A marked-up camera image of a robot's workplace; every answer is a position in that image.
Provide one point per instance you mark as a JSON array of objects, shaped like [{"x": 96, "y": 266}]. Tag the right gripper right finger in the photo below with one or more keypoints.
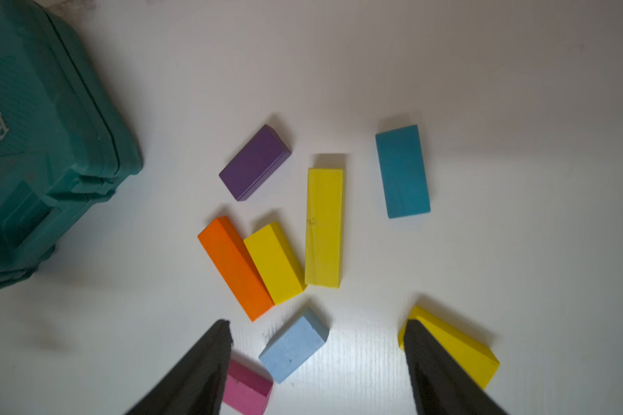
[{"x": 439, "y": 384}]

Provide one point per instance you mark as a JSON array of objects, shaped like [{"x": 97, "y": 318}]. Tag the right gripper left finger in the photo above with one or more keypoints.
[{"x": 196, "y": 384}]

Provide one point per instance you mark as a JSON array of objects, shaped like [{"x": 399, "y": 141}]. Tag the long yellow-green block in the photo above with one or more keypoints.
[{"x": 324, "y": 227}]

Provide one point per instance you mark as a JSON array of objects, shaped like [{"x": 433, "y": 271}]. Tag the yellow block right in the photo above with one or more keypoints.
[{"x": 464, "y": 341}]

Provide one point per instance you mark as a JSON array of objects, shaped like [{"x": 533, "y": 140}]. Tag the magenta block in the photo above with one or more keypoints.
[{"x": 245, "y": 390}]

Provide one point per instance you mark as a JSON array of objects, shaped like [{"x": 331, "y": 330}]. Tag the light blue block upper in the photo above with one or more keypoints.
[{"x": 294, "y": 345}]

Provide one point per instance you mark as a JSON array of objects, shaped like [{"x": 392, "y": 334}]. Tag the orange long block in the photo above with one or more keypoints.
[{"x": 231, "y": 258}]

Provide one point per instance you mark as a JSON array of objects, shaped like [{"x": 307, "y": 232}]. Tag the yellow block beside orange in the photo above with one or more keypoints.
[{"x": 276, "y": 263}]

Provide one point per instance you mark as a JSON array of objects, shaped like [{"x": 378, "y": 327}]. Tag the teal block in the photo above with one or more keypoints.
[{"x": 403, "y": 172}]

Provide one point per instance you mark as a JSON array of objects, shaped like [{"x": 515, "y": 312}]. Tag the purple block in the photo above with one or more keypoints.
[{"x": 260, "y": 157}]

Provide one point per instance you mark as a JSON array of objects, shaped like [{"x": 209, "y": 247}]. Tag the green plastic tool case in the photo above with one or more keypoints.
[{"x": 64, "y": 146}]

